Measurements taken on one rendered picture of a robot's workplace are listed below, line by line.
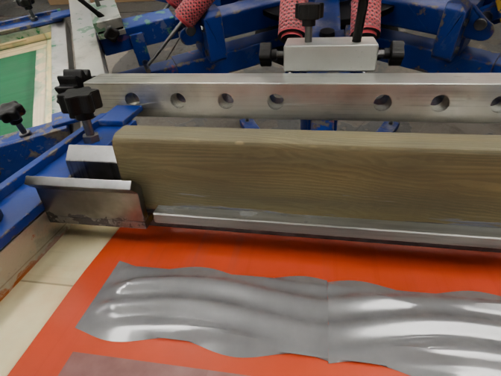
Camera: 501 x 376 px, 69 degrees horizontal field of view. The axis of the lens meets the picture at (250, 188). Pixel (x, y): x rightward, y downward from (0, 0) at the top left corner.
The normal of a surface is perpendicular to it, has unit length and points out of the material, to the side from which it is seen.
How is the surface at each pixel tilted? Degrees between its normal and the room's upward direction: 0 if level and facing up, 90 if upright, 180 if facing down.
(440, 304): 4
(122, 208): 75
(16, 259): 90
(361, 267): 15
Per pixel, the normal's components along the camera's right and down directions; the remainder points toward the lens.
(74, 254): -0.04, -0.85
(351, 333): 0.00, -0.42
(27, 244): 0.99, 0.05
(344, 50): -0.16, 0.53
